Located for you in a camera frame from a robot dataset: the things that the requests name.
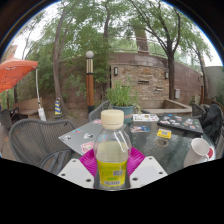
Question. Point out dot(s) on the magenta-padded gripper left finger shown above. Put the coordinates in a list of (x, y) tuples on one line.
[(75, 173)]

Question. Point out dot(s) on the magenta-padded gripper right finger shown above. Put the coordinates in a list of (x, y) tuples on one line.
[(148, 171)]

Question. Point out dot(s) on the clear yellow-labelled drink bottle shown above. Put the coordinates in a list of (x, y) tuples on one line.
[(112, 160)]

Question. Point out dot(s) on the grey laptop with stickers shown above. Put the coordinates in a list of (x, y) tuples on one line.
[(80, 135)]

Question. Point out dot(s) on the yellow card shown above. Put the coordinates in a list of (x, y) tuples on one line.
[(164, 133)]

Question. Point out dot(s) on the small blue card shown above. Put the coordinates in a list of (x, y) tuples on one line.
[(140, 128)]

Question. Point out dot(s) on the white mug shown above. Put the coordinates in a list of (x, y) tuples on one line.
[(195, 153)]

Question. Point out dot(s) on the white sticker sheet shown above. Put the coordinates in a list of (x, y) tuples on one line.
[(145, 117)]

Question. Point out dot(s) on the black laptop with stickers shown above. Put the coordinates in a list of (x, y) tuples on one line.
[(181, 123)]

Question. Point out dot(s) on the flat round red coaster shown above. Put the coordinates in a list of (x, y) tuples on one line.
[(210, 153)]

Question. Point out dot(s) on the blue yellow striped cone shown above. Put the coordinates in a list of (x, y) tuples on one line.
[(58, 108)]

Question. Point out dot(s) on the white umbrella pole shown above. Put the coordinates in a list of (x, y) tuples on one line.
[(42, 114)]

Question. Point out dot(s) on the grey chair carrying black bag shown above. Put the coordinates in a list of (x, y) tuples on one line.
[(220, 143)]

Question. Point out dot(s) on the green plant in teal pot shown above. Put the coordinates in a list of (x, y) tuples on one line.
[(121, 98)]

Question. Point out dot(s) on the wooden bench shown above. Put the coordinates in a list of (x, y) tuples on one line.
[(28, 106)]

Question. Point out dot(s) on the dark patio chair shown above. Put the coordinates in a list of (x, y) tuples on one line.
[(6, 121)]

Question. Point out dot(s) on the orange patio umbrella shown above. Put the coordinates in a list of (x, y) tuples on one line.
[(15, 73)]

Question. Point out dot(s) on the grey wall box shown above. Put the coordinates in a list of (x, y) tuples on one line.
[(177, 93)]

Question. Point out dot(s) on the wooden lamp post, globe light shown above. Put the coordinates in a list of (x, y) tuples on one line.
[(90, 86)]

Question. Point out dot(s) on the wall lamp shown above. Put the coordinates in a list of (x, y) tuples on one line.
[(116, 71), (166, 75)]

